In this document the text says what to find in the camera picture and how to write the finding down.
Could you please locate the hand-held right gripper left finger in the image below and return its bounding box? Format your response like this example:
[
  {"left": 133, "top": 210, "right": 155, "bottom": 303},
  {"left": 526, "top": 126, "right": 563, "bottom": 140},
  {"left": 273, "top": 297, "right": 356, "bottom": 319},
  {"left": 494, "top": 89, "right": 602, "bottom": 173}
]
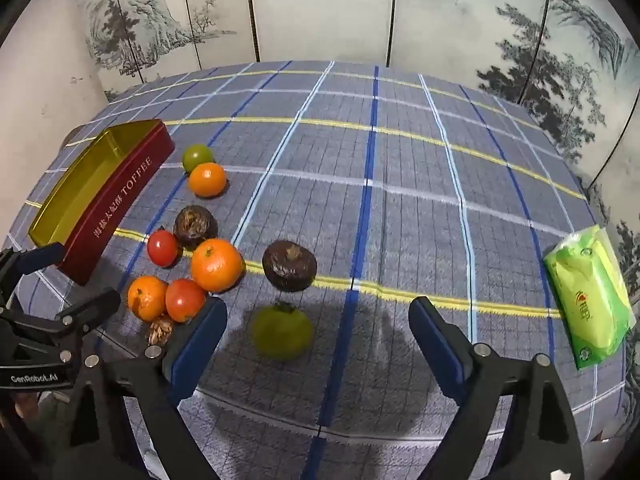
[{"left": 52, "top": 296, "right": 228, "bottom": 480}]

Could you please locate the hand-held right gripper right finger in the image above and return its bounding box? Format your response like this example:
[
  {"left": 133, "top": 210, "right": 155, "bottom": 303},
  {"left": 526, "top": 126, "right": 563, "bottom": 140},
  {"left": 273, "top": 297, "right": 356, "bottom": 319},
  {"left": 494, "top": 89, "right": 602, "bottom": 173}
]
[{"left": 407, "top": 296, "right": 586, "bottom": 480}]

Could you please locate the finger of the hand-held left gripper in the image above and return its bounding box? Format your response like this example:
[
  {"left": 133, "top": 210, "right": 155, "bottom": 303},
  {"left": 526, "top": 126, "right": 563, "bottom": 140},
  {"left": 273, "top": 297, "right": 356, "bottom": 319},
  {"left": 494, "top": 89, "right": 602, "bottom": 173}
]
[
  {"left": 50, "top": 287, "right": 123, "bottom": 356},
  {"left": 0, "top": 241, "right": 67, "bottom": 291}
]

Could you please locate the red tomato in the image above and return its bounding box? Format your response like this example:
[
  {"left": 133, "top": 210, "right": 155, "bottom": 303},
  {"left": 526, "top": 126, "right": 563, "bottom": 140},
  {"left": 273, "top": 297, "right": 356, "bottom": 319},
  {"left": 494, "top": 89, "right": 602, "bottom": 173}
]
[
  {"left": 165, "top": 278, "right": 208, "bottom": 323},
  {"left": 146, "top": 229, "right": 181, "bottom": 267}
]

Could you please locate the large green tomato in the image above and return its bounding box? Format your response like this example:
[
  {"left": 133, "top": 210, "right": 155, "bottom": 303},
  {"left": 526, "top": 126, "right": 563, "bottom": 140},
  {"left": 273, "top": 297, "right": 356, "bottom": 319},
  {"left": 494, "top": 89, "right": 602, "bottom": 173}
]
[{"left": 251, "top": 302, "right": 314, "bottom": 361}]

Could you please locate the large mandarin orange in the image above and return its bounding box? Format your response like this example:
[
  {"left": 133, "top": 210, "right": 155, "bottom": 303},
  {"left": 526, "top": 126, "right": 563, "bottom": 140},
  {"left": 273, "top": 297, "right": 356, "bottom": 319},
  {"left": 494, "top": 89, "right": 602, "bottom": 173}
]
[{"left": 191, "top": 238, "right": 245, "bottom": 293}]

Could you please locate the red and gold tin box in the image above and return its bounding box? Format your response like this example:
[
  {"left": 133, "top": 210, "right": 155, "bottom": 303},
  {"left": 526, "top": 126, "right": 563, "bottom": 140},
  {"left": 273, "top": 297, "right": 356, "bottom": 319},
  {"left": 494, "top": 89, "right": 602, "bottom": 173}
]
[{"left": 27, "top": 119, "right": 176, "bottom": 287}]

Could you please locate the large dark water chestnut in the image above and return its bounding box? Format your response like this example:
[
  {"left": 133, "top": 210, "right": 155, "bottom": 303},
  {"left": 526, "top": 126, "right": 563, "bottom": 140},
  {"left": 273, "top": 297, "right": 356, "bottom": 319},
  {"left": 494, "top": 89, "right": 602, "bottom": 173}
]
[{"left": 262, "top": 240, "right": 318, "bottom": 292}]

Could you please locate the small mandarin orange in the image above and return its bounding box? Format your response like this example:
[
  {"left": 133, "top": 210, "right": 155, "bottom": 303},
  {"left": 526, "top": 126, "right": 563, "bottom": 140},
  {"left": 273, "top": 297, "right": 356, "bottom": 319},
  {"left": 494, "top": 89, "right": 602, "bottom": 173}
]
[{"left": 188, "top": 162, "right": 227, "bottom": 198}]

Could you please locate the small green tomato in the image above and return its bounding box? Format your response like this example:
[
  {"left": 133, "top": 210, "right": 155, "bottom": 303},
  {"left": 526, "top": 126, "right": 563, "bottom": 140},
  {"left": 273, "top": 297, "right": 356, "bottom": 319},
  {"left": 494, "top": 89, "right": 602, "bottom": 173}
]
[{"left": 181, "top": 144, "right": 215, "bottom": 173}]

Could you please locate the green wet wipes packet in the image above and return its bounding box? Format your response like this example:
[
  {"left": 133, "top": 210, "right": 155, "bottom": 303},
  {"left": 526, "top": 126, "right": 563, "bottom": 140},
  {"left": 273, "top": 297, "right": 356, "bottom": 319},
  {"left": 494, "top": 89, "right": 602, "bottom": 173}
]
[{"left": 542, "top": 225, "right": 633, "bottom": 372}]

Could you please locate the blue plaid tablecloth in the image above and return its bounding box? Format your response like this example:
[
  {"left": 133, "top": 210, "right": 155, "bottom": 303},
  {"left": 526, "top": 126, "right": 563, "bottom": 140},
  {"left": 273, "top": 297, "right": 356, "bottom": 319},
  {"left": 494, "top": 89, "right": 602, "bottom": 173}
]
[{"left": 0, "top": 60, "right": 632, "bottom": 480}]

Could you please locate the painted landscape folding screen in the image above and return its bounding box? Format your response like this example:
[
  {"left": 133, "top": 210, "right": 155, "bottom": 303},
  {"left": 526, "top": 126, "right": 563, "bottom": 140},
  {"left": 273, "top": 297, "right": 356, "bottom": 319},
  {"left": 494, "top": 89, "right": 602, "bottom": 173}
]
[{"left": 72, "top": 0, "right": 640, "bottom": 321}]

